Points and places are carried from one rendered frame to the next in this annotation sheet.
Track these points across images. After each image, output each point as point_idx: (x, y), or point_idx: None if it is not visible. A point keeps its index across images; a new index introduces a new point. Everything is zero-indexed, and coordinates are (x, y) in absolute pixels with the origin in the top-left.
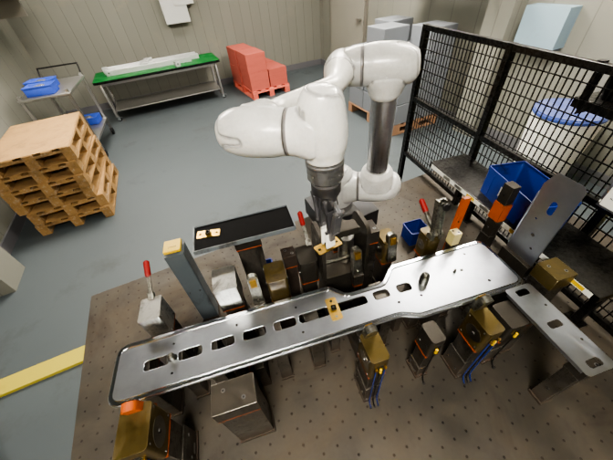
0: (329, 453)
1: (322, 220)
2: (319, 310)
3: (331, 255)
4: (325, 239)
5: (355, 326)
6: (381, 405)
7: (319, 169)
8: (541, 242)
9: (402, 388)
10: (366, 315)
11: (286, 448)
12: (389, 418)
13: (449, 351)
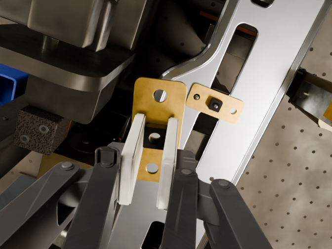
0: (293, 159)
1: (111, 225)
2: (137, 51)
3: None
4: (141, 149)
5: (276, 95)
6: (311, 72)
7: None
8: None
9: (322, 28)
10: (277, 59)
11: (253, 191)
12: (329, 75)
13: None
